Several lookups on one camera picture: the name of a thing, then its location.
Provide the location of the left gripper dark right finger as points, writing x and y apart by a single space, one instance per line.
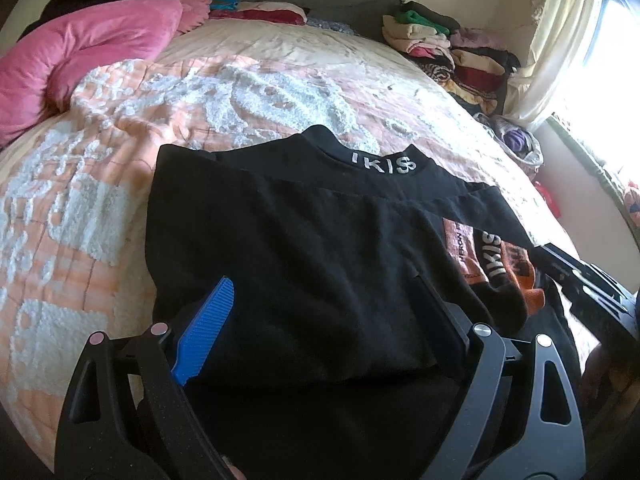
445 326

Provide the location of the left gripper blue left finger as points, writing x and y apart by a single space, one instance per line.
196 341

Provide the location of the black long-sleeve sweater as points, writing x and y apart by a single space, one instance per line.
322 370

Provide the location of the pile of folded clothes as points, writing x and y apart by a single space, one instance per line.
471 64

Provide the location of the red plastic bag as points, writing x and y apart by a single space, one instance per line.
548 199

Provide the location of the floral laundry basket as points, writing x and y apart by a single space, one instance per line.
520 145

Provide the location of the peach quilted bedspread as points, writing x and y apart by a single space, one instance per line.
74 188

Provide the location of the cream curtain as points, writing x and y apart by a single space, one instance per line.
558 48

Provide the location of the pink duvet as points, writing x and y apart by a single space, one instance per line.
40 72

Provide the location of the red and white pillow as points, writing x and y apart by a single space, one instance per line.
267 11

